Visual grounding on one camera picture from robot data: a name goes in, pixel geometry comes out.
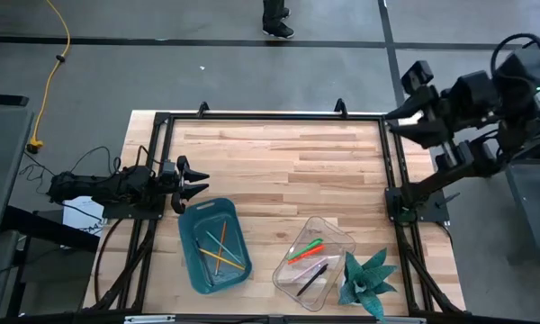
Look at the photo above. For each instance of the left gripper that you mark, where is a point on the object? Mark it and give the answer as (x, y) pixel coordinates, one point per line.
(168, 182)

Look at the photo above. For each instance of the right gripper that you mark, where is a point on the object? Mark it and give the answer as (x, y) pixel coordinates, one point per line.
(472, 99)

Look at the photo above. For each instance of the orange pencil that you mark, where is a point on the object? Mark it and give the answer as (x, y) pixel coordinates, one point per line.
(223, 231)

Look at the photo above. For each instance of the teal pencil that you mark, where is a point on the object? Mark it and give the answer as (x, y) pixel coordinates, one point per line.
(213, 238)

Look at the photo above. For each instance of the teal plastic bin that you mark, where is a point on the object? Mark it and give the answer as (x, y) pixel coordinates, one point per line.
(186, 252)

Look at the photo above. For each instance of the dark striped pencil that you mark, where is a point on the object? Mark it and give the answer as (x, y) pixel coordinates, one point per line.
(202, 258)

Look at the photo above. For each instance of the yellow pencil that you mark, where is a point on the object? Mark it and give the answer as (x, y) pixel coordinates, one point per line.
(234, 265)

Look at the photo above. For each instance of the orange pen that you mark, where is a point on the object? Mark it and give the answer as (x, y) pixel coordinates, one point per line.
(308, 253)

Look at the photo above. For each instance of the black pen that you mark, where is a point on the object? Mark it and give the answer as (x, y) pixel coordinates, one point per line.
(308, 284)

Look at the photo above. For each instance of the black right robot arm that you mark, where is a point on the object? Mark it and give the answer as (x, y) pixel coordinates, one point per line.
(477, 157)

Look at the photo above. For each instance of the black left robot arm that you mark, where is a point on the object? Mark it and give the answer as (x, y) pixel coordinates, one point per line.
(94, 186)

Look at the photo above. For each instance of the white paper sheet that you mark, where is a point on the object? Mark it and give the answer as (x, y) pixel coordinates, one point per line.
(78, 216)

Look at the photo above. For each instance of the silver metal bar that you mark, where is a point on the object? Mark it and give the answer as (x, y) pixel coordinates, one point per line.
(148, 319)

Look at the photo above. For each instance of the black metal furniture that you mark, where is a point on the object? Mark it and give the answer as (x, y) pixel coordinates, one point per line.
(524, 207)

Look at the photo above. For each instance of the black desk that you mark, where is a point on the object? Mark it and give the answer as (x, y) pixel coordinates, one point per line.
(49, 229)

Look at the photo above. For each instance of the person's dark shoes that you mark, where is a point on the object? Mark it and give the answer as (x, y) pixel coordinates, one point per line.
(274, 18)

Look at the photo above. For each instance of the clear plastic bin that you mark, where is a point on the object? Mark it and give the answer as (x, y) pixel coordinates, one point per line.
(315, 301)

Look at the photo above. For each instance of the teal potted plant white pot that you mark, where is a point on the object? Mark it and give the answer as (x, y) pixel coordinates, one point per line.
(364, 279)

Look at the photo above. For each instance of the grey side table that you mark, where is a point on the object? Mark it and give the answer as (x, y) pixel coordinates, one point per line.
(0, 171)

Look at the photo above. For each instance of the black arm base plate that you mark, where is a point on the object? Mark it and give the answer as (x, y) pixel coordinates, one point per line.
(130, 213)
(436, 211)

